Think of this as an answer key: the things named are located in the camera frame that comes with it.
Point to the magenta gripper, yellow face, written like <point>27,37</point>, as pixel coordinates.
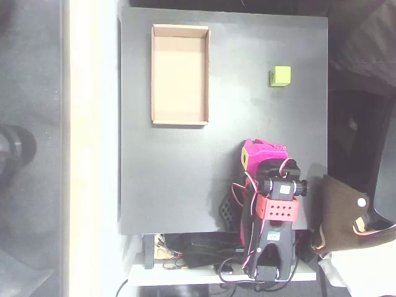
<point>265,150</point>

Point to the green cube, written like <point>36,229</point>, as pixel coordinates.
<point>281,75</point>

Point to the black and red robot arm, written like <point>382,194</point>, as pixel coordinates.
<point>280,210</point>

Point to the black perforated arm base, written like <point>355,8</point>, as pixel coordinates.
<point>227,210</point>

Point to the cardboard box tray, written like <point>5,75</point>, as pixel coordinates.
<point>179,77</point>

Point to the brown felt bag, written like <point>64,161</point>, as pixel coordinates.
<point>337,210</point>

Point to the black power adapter bundle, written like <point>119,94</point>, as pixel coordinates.
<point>201,247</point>

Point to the grey curved chair part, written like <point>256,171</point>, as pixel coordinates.
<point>386,173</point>

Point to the small black connector box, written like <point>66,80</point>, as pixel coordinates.
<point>226,269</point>

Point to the light wooden piece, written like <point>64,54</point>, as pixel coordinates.
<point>162,251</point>

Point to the small circuit board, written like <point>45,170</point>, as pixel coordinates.
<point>173,266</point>

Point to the white shelf board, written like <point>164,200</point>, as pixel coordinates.
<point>173,277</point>

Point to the white sheet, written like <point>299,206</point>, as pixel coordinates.
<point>362,275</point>

